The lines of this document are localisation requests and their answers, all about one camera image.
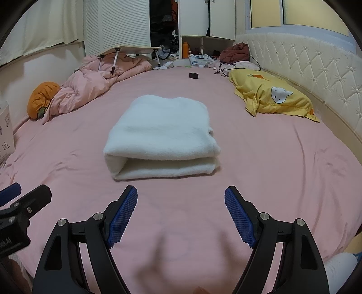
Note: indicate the cardboard box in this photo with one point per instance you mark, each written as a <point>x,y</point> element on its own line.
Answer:
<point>5,133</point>

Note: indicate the person's white trouser leg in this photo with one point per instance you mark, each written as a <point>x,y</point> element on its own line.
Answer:
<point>339,271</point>

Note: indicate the folding bed table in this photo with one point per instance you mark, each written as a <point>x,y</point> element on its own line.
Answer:
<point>135,49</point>

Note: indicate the window with yellow blind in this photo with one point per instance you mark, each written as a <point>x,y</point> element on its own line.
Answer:
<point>265,12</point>

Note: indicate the white louvered wardrobe door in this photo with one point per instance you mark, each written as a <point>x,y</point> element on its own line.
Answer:
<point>116,22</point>

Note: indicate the cream tufted headboard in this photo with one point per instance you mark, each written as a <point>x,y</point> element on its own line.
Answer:
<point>311,65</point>

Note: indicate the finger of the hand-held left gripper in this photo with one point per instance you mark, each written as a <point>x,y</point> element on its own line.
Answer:
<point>10,192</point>
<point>34,199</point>

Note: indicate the yellow printed pillow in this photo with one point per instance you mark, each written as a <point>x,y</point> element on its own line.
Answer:
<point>260,86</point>

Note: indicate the white tube bottle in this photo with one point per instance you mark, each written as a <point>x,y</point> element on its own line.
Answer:
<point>193,60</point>

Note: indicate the maroon garment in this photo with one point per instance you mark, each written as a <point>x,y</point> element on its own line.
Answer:
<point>234,53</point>

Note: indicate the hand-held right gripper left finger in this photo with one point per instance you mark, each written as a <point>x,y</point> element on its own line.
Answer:
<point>123,216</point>

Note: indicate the white fleece garment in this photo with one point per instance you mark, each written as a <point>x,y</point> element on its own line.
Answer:
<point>161,133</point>

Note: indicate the orange pumpkin plush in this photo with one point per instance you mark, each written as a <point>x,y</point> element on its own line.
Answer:
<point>39,99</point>

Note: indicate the orange bottle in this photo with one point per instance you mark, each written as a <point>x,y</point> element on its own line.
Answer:
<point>185,49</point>

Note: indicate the cream curtain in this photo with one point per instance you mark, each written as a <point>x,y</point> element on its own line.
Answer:
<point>42,22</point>

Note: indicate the hanging dark clothes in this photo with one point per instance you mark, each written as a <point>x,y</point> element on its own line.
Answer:
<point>162,22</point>

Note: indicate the white wardrobe cabinet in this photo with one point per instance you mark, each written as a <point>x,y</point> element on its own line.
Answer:
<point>195,17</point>

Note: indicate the pink quilt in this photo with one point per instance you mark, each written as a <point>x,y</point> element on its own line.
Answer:
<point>84,82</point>

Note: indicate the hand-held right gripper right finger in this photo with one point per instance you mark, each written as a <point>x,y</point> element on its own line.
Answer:
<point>240,217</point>

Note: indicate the small black box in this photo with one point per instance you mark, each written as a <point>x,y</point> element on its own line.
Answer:
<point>194,75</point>

